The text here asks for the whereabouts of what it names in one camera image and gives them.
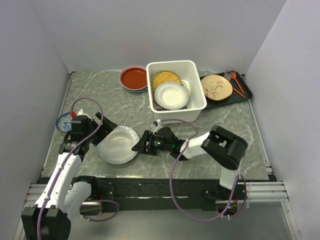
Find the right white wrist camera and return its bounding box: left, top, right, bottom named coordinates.
left=153, top=119, right=163, bottom=134

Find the blue white small bowl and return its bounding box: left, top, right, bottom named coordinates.
left=56, top=112, right=72, bottom=132

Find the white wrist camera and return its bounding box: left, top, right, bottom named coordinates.
left=70, top=109, right=92, bottom=119
left=153, top=119, right=163, bottom=134

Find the orange plastic fork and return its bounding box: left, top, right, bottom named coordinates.
left=233, top=88, right=246, bottom=98

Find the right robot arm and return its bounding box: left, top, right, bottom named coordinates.
left=131, top=125, right=248, bottom=199

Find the cream floral plate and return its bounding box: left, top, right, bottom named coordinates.
left=152, top=81, right=192, bottom=110

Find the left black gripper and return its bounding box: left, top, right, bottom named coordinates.
left=84, top=112, right=118, bottom=146

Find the round bamboo mat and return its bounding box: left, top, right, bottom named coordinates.
left=151, top=70, right=181, bottom=91

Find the white plastic bin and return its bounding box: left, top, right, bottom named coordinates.
left=146, top=60, right=207, bottom=122

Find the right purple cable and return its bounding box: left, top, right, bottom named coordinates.
left=159, top=118, right=248, bottom=223

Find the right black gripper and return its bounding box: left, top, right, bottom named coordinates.
left=132, top=129, right=173, bottom=156

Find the red round plate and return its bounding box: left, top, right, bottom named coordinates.
left=119, top=65, right=148, bottom=93

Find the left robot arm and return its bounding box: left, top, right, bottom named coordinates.
left=21, top=112, right=118, bottom=240

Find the clear plastic cup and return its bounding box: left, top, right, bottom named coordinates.
left=223, top=67, right=237, bottom=81

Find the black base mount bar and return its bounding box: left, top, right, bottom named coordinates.
left=92, top=177, right=245, bottom=211

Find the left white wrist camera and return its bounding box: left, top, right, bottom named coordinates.
left=70, top=109, right=92, bottom=119

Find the orange plastic spoon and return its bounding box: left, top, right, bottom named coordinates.
left=230, top=71, right=245, bottom=95

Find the beige bird pattern plate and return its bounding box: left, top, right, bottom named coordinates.
left=200, top=74, right=233, bottom=101

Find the aluminium rail frame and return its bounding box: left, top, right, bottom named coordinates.
left=24, top=181, right=289, bottom=207

